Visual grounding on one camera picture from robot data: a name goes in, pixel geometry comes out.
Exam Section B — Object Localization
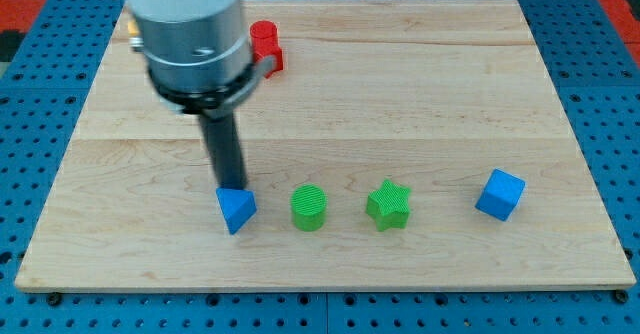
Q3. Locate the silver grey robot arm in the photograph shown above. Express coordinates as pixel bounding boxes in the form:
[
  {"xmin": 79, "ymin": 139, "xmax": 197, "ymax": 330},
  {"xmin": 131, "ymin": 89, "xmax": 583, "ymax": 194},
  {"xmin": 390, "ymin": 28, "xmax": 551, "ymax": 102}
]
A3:
[{"xmin": 126, "ymin": 0, "xmax": 276, "ymax": 118}]

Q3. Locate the wooden board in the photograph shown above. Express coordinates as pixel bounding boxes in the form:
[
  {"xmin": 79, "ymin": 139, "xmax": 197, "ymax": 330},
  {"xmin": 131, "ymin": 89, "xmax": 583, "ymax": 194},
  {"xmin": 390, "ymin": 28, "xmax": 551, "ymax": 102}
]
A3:
[{"xmin": 15, "ymin": 0, "xmax": 636, "ymax": 293}]

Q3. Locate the green cylinder block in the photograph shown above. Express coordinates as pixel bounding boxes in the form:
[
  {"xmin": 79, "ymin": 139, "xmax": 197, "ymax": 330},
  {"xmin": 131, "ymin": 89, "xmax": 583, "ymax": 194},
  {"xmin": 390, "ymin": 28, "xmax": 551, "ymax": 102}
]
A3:
[{"xmin": 290, "ymin": 184, "xmax": 328, "ymax": 232}]

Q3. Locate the green star block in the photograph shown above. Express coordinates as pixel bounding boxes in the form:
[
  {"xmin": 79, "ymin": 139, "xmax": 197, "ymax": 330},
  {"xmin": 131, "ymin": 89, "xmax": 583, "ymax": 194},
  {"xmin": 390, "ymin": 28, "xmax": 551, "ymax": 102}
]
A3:
[{"xmin": 366, "ymin": 179, "xmax": 411, "ymax": 232}]

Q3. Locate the blue triangular prism block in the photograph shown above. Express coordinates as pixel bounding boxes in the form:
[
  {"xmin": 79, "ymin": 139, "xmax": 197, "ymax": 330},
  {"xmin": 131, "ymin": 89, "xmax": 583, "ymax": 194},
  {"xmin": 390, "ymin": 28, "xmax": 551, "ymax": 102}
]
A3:
[{"xmin": 216, "ymin": 188, "xmax": 257, "ymax": 235}]

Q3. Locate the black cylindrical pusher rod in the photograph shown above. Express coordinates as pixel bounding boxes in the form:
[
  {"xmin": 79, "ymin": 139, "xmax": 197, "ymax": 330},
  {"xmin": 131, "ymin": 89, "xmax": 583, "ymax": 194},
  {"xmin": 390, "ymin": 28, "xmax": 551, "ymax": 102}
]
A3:
[{"xmin": 198, "ymin": 114, "xmax": 247, "ymax": 190}]

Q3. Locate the red block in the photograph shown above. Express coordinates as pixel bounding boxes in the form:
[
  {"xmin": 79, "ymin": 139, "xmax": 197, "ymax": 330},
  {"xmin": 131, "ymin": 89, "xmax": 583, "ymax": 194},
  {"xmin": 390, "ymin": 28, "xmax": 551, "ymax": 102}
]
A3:
[{"xmin": 249, "ymin": 20, "xmax": 284, "ymax": 78}]

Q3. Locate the blue cube block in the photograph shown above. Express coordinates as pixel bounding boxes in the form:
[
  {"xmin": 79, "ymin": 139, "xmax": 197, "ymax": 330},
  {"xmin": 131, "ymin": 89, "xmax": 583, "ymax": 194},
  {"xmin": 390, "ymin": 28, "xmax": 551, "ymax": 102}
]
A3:
[{"xmin": 475, "ymin": 168, "xmax": 526, "ymax": 221}]

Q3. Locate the yellow block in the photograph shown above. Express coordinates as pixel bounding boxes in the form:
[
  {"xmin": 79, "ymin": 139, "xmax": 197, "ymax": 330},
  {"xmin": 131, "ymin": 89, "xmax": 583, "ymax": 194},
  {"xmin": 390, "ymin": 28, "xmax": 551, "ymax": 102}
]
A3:
[{"xmin": 127, "ymin": 20, "xmax": 144, "ymax": 52}]

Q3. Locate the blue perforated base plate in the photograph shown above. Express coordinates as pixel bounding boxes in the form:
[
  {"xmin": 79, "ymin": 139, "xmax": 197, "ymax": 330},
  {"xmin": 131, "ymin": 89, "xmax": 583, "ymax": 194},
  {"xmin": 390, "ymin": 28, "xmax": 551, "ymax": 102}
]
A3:
[{"xmin": 1, "ymin": 0, "xmax": 639, "ymax": 333}]

